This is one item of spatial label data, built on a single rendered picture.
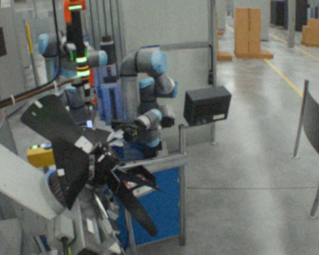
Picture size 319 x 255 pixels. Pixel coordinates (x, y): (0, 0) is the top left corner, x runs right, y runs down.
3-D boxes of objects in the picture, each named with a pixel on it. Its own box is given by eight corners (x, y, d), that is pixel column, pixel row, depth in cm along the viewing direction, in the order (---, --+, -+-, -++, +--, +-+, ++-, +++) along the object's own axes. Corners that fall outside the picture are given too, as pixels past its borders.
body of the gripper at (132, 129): (131, 131, 127) (147, 121, 136) (117, 125, 132) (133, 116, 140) (131, 145, 131) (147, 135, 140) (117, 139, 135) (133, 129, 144)
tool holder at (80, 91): (82, 104, 100) (77, 79, 96) (70, 101, 104) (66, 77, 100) (100, 97, 106) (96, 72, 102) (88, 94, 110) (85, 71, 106)
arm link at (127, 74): (113, 51, 140) (116, 142, 152) (133, 50, 137) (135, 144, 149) (121, 52, 151) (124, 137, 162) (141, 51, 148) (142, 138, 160)
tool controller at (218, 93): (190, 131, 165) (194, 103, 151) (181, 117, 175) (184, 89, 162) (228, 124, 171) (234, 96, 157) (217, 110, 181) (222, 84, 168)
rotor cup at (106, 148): (82, 181, 99) (105, 157, 98) (70, 157, 109) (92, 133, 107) (107, 192, 109) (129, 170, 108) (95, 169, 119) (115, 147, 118)
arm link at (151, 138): (141, 139, 159) (139, 122, 154) (161, 141, 156) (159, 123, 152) (137, 147, 152) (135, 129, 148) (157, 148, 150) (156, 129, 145)
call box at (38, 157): (31, 171, 144) (26, 155, 140) (32, 162, 153) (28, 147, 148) (58, 167, 148) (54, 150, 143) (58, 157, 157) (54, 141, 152)
